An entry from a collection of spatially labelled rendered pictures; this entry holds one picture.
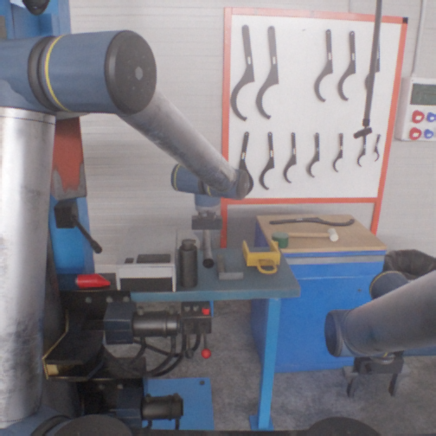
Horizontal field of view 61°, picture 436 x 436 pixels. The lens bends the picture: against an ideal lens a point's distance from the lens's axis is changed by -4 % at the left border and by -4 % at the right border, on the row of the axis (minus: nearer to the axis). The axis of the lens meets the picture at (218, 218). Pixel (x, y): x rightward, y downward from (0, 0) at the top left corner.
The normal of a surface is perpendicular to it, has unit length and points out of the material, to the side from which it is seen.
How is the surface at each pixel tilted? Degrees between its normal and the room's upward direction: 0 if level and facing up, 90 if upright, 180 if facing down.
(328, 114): 90
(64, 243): 90
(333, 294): 90
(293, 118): 90
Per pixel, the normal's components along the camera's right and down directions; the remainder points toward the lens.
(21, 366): 0.70, 0.17
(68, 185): 0.56, 0.30
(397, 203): 0.08, 0.36
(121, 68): 0.86, 0.17
